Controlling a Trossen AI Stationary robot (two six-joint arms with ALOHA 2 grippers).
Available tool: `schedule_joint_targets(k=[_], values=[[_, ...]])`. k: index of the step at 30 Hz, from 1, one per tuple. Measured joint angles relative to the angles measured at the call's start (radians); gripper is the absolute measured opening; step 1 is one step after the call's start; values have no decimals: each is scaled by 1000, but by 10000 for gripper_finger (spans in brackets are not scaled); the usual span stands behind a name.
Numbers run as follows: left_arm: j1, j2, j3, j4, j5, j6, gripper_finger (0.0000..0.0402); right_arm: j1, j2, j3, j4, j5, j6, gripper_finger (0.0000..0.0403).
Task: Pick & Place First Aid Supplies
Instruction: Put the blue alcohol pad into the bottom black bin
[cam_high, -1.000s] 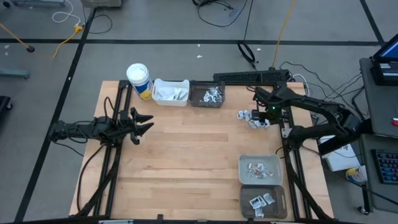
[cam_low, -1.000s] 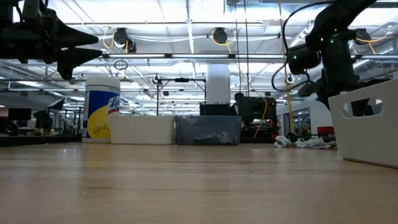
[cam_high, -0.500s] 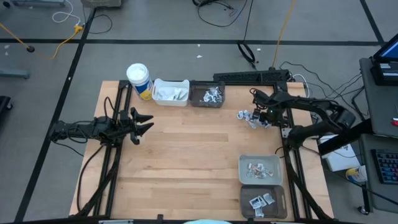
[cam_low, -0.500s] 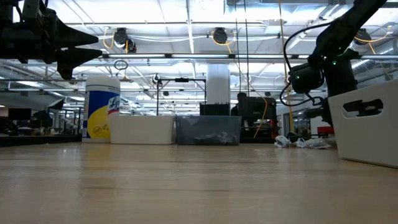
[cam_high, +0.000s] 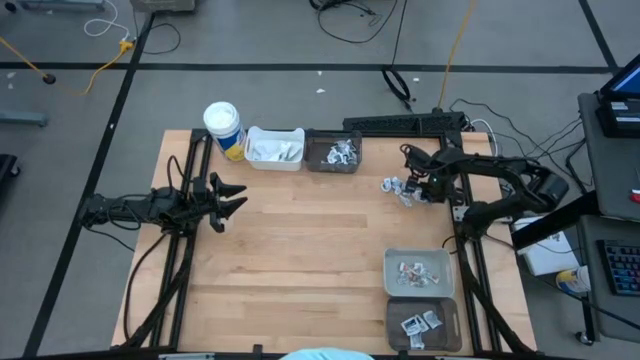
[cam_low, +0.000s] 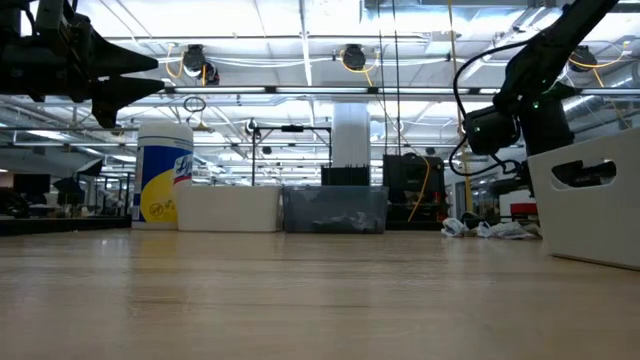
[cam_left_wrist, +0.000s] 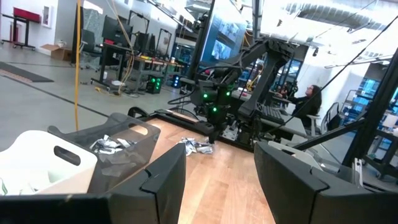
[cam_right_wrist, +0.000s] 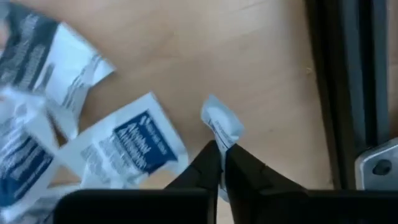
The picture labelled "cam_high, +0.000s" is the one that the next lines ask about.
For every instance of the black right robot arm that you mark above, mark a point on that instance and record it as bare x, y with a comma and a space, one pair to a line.
490, 162

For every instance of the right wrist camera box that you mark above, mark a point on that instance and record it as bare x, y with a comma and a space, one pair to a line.
412, 183

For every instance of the folded white packet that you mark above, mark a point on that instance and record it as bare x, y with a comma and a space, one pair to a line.
403, 268

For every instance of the white torn packet piece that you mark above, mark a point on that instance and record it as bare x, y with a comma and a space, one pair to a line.
434, 278

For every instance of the laptop screen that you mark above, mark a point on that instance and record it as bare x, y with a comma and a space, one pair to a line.
627, 82

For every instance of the black floor object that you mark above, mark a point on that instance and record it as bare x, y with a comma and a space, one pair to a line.
7, 165

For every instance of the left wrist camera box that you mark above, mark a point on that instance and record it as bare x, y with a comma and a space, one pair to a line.
200, 186

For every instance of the grey cart top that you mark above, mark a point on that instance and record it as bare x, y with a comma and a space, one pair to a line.
610, 170

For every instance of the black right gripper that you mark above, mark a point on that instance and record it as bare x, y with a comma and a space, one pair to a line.
426, 187

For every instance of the black diagonal bar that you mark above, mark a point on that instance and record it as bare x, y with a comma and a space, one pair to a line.
555, 220

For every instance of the grey desk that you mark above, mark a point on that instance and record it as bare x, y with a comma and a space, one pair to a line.
600, 320

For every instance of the white gauze packet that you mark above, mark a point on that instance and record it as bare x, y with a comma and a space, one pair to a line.
260, 152
277, 150
295, 150

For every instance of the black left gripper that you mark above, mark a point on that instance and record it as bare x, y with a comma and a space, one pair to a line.
216, 205

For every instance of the black floor outlet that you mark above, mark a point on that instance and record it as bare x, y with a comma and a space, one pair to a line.
49, 78

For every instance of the lying wipes canister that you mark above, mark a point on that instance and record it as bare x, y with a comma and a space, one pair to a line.
572, 281

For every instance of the caster wheel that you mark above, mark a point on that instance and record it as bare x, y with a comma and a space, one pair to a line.
584, 338

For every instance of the grey floor bar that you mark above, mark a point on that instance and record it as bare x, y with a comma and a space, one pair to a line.
22, 117

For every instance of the black keyboard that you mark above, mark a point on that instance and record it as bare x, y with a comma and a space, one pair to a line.
622, 267

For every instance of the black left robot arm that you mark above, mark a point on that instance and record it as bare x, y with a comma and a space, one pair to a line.
150, 207

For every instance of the narrow white packet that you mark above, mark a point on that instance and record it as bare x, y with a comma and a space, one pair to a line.
420, 266

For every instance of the black metal rig frame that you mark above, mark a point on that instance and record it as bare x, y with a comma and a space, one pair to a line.
400, 123

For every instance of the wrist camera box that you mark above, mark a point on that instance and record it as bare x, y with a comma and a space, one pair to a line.
412, 183
200, 186

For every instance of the black device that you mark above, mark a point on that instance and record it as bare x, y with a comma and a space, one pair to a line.
615, 120

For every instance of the grey translucent plastic bin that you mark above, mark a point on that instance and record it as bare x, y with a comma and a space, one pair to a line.
315, 150

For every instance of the white plastic bin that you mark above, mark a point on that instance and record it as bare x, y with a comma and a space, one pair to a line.
250, 135

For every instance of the printed white packet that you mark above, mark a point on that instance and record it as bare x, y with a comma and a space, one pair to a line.
424, 280
417, 342

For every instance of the red object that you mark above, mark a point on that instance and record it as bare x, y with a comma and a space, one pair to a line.
636, 196

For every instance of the grey floor object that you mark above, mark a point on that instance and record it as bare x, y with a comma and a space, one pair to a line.
60, 4

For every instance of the person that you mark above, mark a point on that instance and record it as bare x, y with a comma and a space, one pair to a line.
327, 355

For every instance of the disinfecting wipes canister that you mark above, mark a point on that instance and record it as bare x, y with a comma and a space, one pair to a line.
222, 120

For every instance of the white box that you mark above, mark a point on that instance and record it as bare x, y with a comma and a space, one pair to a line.
550, 255

